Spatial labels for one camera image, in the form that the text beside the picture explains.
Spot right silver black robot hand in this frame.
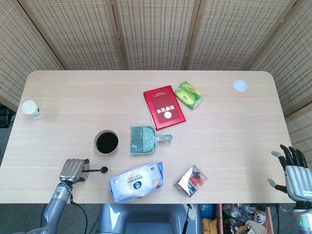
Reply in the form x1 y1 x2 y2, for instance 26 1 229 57
267 144 312 202

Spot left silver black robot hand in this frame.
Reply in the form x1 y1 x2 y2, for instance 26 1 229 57
59 158 91 183

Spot black plastic spoon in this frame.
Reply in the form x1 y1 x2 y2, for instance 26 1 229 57
82 166 109 174

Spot bowl of dark coffee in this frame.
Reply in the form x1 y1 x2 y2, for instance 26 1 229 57
93 129 120 155

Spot blue white food bag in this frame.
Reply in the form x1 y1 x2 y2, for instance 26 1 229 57
109 160 164 203

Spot wooden crate of clutter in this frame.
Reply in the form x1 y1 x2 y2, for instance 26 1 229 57
215 203 273 234

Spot white paper cup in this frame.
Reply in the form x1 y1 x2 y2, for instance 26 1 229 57
20 99 42 119

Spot green dustpan brush set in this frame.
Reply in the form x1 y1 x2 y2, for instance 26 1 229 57
129 125 173 157

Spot black equipment beside table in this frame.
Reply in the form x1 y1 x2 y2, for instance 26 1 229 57
0 103 17 129

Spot grey robot torso base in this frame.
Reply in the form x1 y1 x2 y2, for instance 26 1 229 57
96 203 203 234

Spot blue box under table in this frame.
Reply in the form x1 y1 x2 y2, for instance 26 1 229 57
200 203 215 219

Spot yellow cloth bag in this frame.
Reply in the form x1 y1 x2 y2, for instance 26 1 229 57
202 217 218 234

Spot clear box red black contents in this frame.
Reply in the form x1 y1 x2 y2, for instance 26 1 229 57
173 164 209 197

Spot white round lid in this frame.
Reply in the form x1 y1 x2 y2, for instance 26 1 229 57
233 79 249 92

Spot red hardcover book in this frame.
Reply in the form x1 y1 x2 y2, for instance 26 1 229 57
143 85 186 131

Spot green snack packet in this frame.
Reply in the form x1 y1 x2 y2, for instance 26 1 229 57
174 81 205 110

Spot woven bamboo folding screen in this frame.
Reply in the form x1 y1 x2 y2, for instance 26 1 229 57
0 0 312 171

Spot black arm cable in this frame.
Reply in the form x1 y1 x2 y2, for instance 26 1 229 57
69 194 89 234

